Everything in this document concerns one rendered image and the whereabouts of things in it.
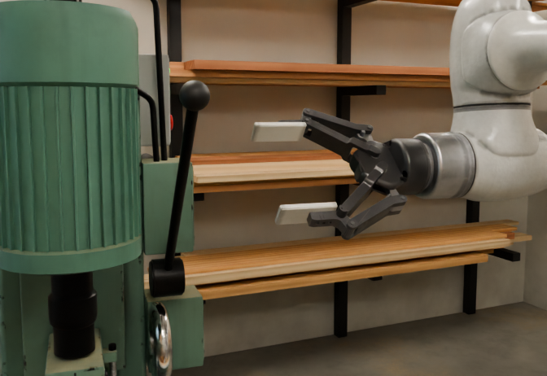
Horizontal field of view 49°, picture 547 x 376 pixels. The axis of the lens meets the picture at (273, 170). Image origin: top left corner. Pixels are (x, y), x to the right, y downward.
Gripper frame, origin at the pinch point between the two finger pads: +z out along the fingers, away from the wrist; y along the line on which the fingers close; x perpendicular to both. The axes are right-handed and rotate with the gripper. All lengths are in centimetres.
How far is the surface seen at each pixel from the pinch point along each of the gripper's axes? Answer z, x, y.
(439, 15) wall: -196, -126, 237
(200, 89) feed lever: 9.6, 9.4, 4.0
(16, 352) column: 33, -41, 0
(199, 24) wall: -41, -127, 217
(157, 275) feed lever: 11.7, -27.4, 3.6
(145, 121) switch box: 11.3, -20.8, 30.8
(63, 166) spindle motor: 24.4, -0.2, 1.9
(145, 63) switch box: 11.1, -13.4, 37.5
